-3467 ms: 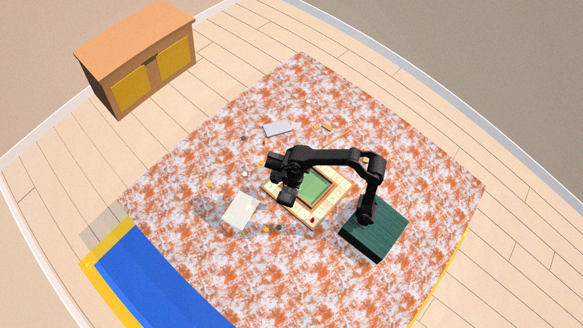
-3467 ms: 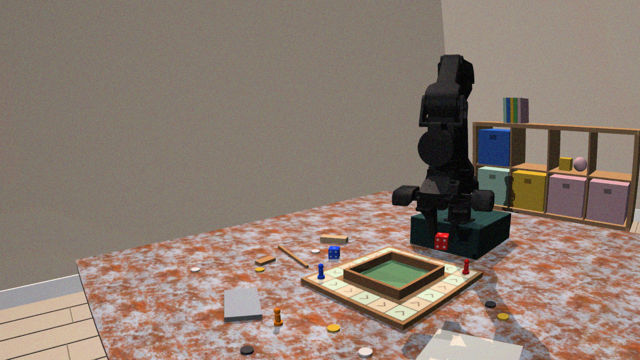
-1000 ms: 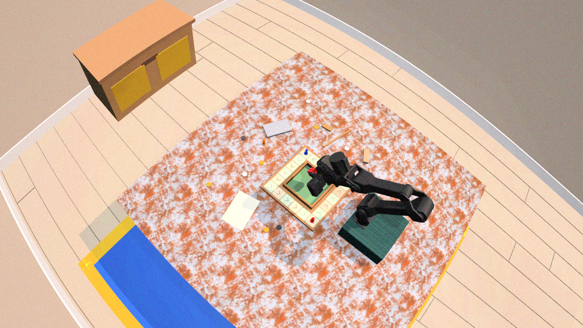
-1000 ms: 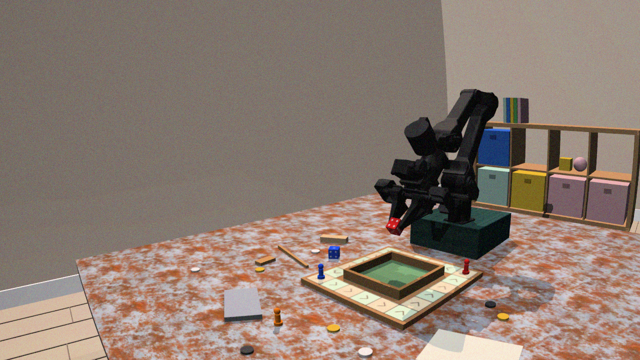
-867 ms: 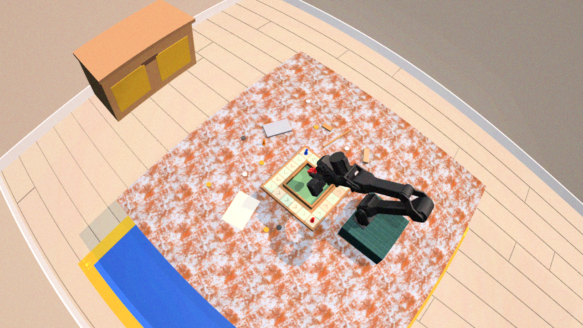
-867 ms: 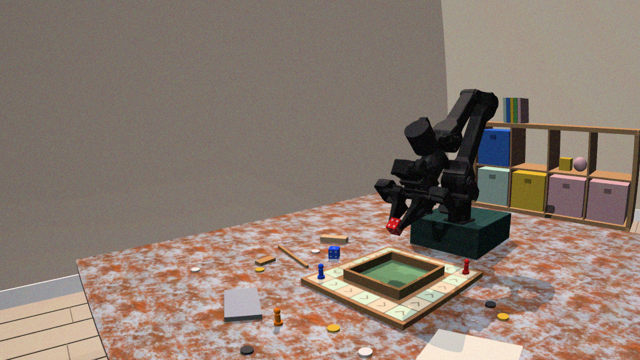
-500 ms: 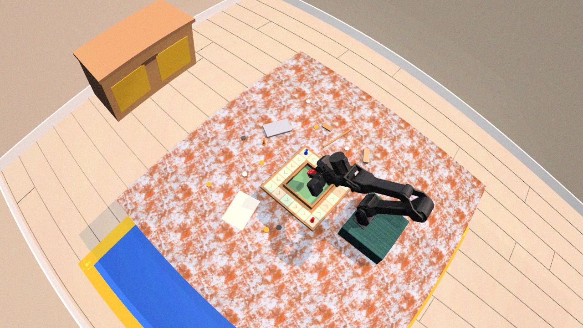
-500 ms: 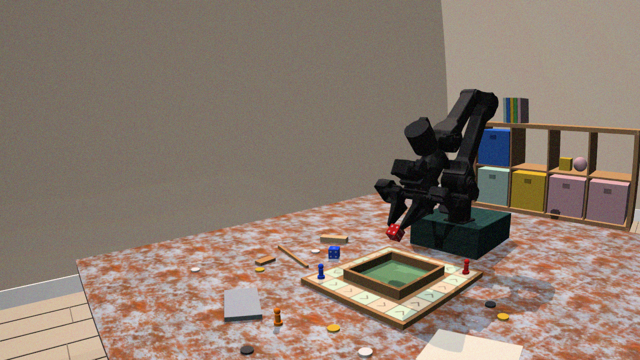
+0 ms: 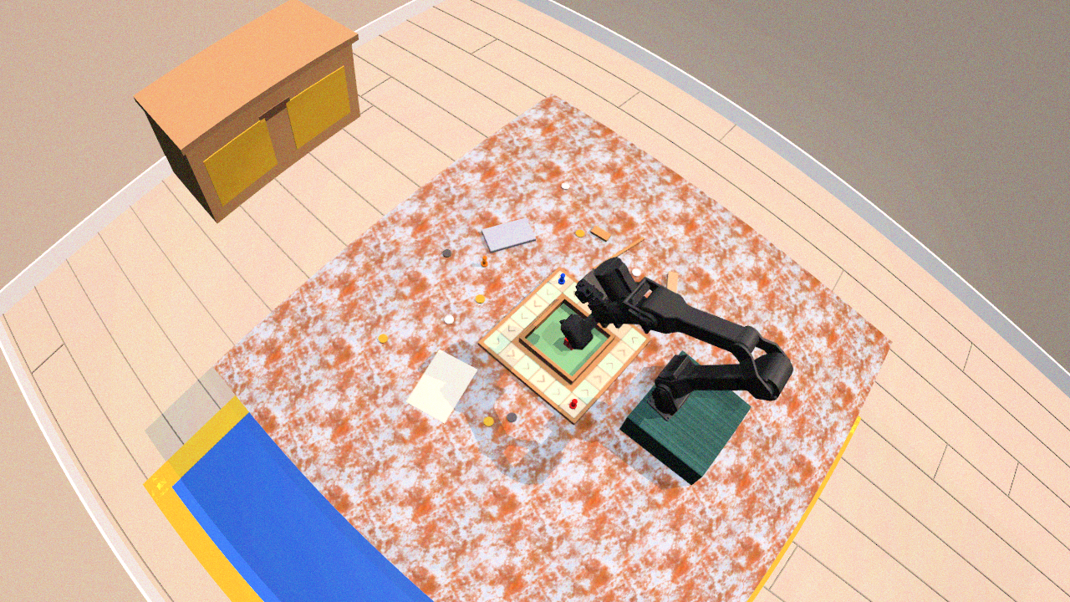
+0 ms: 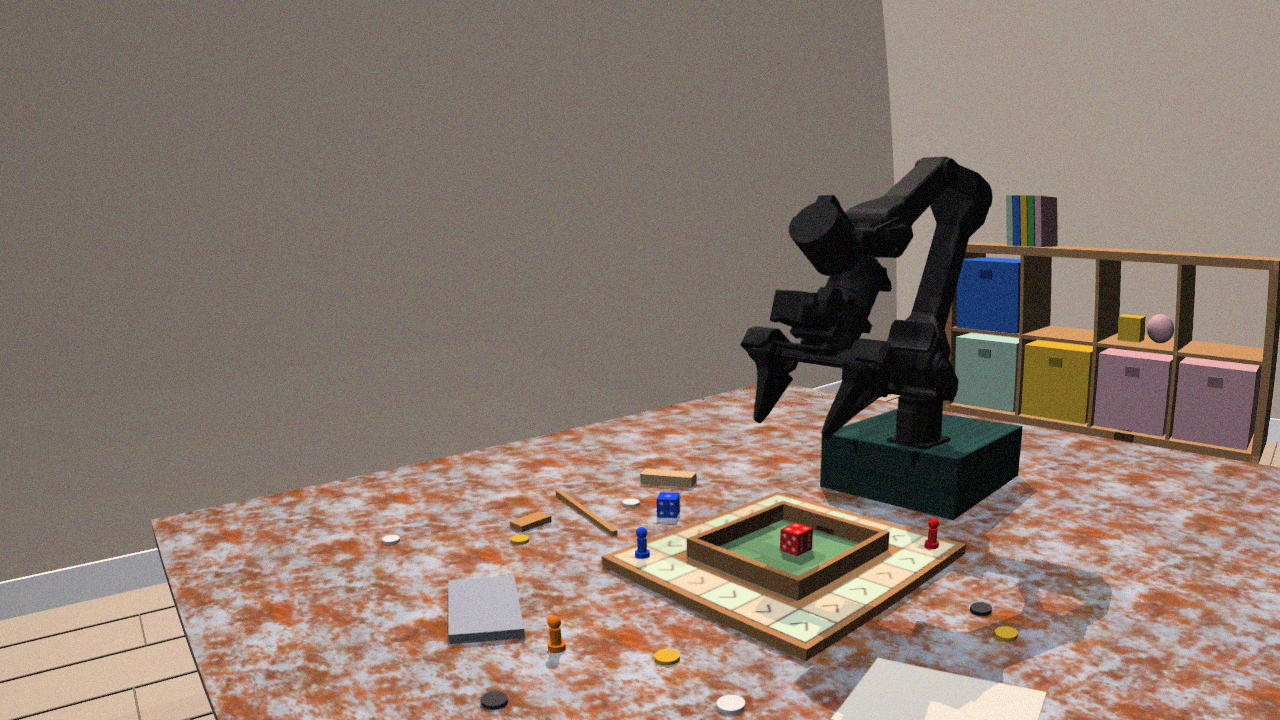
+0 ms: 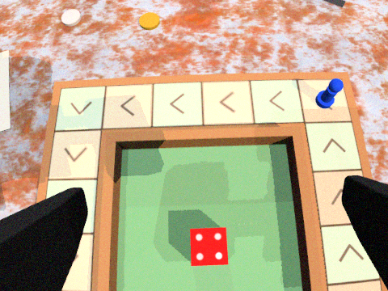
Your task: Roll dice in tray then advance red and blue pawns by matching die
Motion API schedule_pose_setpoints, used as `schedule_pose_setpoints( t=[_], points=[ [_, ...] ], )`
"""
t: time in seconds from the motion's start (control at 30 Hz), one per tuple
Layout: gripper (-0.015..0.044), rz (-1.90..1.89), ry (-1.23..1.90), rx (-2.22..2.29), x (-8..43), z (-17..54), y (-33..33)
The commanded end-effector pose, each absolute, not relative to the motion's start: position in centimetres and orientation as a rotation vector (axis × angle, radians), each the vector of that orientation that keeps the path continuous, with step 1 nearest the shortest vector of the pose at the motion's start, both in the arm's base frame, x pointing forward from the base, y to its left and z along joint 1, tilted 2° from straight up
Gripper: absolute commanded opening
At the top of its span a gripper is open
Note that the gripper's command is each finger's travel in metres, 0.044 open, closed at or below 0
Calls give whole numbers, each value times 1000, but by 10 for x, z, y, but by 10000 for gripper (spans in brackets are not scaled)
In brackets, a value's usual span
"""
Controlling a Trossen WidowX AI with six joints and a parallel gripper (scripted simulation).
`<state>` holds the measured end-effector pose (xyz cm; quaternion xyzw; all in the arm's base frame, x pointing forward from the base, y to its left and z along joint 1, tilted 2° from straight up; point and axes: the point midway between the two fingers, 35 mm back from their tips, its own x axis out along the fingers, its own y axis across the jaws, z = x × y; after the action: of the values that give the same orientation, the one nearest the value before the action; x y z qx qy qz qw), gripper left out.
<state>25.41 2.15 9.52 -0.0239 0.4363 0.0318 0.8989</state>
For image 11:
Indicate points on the blue pawn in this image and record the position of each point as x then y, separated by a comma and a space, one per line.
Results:
325, 98

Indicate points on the red die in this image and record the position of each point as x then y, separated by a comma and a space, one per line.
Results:
208, 246

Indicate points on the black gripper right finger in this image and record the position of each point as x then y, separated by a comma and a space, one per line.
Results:
366, 204

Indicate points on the yellow round disc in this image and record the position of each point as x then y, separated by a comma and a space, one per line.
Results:
149, 21

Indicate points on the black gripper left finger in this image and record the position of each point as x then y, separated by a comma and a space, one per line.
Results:
38, 244

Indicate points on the grey flat square slab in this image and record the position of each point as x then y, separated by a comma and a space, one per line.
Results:
339, 3

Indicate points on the white round disc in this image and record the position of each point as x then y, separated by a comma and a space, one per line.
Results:
71, 17

